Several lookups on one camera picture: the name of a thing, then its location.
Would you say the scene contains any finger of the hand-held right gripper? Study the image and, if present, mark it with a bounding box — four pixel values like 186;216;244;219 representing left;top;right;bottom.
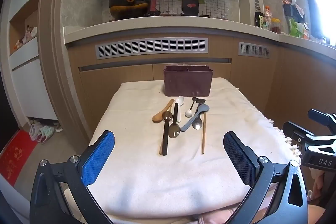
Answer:
283;121;336;170
308;108;336;130

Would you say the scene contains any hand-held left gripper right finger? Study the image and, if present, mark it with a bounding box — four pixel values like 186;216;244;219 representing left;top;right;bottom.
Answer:
223;131;309;224

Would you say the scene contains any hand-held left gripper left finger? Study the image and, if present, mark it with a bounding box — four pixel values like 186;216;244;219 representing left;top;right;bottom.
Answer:
29;130;116;224

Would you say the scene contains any metal spoon with pierced handle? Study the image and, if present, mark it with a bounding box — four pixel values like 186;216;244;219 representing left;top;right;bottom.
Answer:
192;98;206;130

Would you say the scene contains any grey-blue plastic spoon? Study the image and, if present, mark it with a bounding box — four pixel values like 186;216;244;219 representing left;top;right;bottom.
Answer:
180;104;210;132

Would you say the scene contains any small white round spoon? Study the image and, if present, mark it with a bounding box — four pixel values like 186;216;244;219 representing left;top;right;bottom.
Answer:
185;97;196;118

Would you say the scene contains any wooden spoon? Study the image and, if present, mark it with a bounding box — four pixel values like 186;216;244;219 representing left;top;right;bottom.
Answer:
152;99;175;124

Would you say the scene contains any white plastic spoon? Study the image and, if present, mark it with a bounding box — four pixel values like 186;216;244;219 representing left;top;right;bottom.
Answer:
175;96;185;123

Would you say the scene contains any maroon plastic utensil holder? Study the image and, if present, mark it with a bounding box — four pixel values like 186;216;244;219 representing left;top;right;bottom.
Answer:
163;64;213;97

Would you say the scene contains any white table cloth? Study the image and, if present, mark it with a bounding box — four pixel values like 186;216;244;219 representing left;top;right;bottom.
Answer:
88;77;301;219

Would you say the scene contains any green patterned slipper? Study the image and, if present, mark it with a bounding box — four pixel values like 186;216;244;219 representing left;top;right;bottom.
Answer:
38;126;56;144

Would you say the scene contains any pink white slipper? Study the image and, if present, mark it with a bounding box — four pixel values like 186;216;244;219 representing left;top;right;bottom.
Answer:
29;123;42;140

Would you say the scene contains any red doormat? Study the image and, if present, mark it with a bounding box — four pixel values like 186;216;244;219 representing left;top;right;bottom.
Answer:
0;130;38;183

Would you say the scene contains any kitchen counter with wooden cabinets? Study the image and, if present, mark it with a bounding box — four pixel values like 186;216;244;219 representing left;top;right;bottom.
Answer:
63;15;336;136

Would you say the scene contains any green plastic bag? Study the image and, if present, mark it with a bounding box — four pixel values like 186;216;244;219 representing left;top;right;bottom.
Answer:
289;19;308;38

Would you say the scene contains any small grey vent grille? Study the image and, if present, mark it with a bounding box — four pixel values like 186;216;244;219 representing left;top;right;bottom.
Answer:
238;42;271;59

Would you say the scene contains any yellow-lidded jar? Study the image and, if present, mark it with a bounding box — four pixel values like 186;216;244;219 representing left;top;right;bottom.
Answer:
270;18;281;34

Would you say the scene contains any black countertop holder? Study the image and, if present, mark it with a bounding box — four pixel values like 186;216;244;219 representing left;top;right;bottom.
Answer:
283;0;305;24

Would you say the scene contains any orange-capped bottle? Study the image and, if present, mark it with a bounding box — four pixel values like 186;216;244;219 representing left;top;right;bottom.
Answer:
263;6;271;30

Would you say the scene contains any dark seasoning packet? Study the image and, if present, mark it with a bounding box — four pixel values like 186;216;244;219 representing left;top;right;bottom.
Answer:
254;11;265;28

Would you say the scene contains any large grey vent grille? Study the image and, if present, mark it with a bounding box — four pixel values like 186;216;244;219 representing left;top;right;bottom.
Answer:
95;37;210;60

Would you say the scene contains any white wall cabinet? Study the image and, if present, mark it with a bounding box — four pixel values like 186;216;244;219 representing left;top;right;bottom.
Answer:
0;0;59;123

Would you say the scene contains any black wok with yellow handle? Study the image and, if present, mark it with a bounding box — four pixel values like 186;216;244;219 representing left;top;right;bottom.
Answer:
108;0;153;21

